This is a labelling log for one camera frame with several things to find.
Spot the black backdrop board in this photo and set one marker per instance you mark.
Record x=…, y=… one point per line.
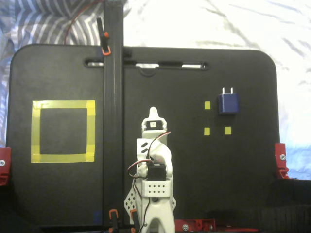
x=291, y=206

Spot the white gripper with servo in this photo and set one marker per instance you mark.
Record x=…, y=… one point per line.
x=153, y=134

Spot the blue and white wall charger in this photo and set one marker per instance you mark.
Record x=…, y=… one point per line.
x=229, y=104

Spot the small yellow tape marker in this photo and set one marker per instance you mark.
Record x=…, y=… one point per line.
x=207, y=131
x=207, y=105
x=228, y=130

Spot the striped grey white bedsheet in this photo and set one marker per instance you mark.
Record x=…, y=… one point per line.
x=218, y=24

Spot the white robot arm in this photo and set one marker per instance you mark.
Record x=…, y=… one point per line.
x=155, y=189

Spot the yellow tape square outline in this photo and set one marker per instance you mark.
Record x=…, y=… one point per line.
x=35, y=131

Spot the red plastic bracket clamp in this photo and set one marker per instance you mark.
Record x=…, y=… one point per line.
x=201, y=224
x=5, y=155
x=279, y=150

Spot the long black flat bar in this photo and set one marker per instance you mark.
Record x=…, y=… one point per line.
x=113, y=97

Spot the orange black spring clamp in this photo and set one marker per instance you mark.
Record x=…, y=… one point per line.
x=105, y=36
x=113, y=211
x=133, y=213

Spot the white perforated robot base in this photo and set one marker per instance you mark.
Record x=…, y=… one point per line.
x=126, y=203

